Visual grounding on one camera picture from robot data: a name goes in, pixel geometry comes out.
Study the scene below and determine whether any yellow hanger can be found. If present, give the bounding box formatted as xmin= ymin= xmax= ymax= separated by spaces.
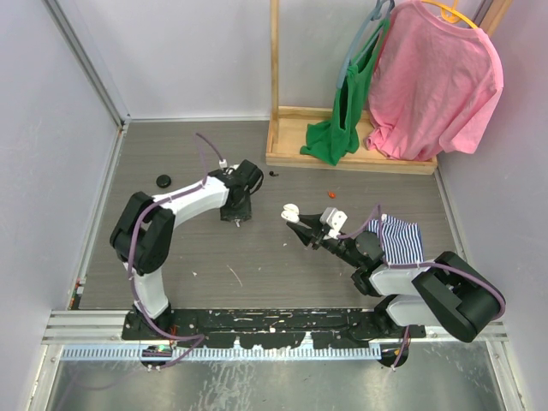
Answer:
xmin=422 ymin=0 xmax=479 ymax=29

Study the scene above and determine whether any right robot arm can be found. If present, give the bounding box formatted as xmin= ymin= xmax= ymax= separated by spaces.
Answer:
xmin=281 ymin=204 xmax=506 ymax=343

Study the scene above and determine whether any wooden clothes rack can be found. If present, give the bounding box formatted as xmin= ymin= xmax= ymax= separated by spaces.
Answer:
xmin=265 ymin=0 xmax=515 ymax=176

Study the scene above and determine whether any blue-grey hanger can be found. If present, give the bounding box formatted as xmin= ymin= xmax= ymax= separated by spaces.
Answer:
xmin=336 ymin=0 xmax=395 ymax=89

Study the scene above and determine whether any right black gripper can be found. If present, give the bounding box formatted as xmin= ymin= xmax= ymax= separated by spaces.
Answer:
xmin=287 ymin=211 xmax=363 ymax=269

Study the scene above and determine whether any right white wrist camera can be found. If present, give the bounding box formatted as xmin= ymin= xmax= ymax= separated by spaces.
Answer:
xmin=319 ymin=207 xmax=348 ymax=239

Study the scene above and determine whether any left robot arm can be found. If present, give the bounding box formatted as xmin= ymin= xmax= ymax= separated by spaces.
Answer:
xmin=110 ymin=160 xmax=264 ymax=339

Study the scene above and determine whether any white earbud charging case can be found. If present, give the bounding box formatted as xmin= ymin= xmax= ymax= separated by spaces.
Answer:
xmin=281 ymin=203 xmax=300 ymax=223

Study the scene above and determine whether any blue striped cloth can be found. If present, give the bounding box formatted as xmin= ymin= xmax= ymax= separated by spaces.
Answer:
xmin=380 ymin=214 xmax=424 ymax=265

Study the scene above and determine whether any pink t-shirt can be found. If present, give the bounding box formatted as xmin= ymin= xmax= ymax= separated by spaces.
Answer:
xmin=364 ymin=1 xmax=503 ymax=161

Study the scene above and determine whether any green tank top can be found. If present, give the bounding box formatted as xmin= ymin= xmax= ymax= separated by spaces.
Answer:
xmin=300 ymin=17 xmax=390 ymax=166

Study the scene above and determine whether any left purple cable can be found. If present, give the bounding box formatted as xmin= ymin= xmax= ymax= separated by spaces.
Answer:
xmin=127 ymin=132 xmax=230 ymax=369

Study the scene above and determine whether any white cable duct strip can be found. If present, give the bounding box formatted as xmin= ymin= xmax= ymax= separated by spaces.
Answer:
xmin=60 ymin=344 xmax=382 ymax=362

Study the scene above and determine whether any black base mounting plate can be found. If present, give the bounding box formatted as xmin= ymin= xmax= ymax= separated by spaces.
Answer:
xmin=122 ymin=307 xmax=427 ymax=350

